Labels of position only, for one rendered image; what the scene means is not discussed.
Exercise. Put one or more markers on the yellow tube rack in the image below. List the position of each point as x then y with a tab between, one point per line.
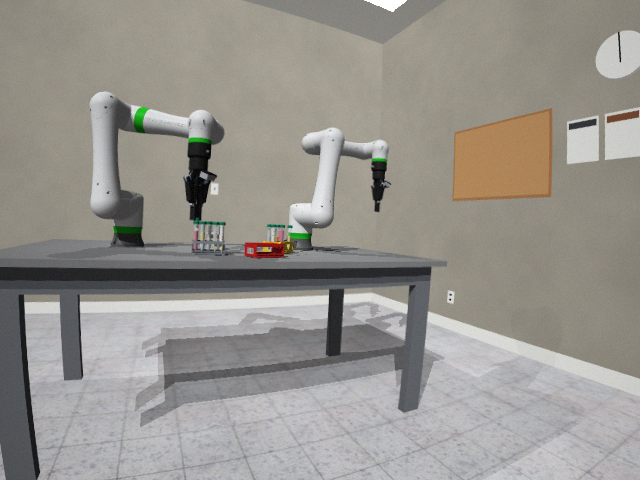
268	249

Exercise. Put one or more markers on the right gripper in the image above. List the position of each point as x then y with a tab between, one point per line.
198	188

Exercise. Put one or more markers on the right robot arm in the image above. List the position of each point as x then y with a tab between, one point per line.
108	115

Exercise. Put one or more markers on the red rack with round wells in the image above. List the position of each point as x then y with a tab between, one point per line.
251	250

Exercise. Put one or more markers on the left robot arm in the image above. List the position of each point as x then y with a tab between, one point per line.
320	213

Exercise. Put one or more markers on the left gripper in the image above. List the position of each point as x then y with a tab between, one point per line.
379	176

